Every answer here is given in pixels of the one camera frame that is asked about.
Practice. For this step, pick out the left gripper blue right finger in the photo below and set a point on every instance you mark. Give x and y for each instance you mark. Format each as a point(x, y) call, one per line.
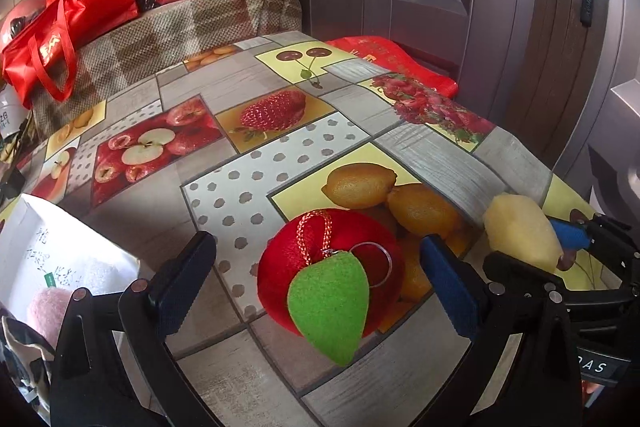
point(458, 287)

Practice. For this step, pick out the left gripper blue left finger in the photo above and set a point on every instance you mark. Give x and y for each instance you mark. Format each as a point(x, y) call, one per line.
point(174, 288)

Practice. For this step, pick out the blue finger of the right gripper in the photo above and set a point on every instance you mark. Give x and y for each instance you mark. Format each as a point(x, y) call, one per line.
point(570, 235)

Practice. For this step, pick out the pale yellow sponge piece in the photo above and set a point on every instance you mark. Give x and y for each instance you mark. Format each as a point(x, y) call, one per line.
point(516, 226)

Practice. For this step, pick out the red plush apple keychain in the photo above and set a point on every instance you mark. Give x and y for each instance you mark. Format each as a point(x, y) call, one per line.
point(330, 275)

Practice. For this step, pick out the person's right hand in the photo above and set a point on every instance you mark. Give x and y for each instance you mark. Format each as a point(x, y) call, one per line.
point(590, 391)

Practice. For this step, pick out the white shallow tray box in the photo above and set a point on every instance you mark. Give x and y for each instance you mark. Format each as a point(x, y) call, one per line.
point(44, 246)

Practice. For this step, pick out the fruit pattern tablecloth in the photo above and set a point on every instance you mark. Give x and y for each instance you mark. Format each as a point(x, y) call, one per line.
point(236, 142)

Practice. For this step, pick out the black white patterned cloth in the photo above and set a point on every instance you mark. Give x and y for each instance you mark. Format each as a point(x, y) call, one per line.
point(28, 358)

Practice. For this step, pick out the brown wooden door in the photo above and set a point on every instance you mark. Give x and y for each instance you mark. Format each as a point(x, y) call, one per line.
point(559, 79)

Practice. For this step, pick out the plaid covered bench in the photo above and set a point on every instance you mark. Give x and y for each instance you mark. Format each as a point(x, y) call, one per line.
point(159, 38)

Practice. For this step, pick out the pink helmet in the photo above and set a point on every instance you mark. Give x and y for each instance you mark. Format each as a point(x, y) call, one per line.
point(18, 18)

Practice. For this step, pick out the pink fluffy pompom keychain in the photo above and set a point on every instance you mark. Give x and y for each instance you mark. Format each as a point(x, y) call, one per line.
point(47, 311)

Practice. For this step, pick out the red tote bag with handles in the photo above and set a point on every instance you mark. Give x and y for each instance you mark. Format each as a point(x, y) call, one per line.
point(44, 54)

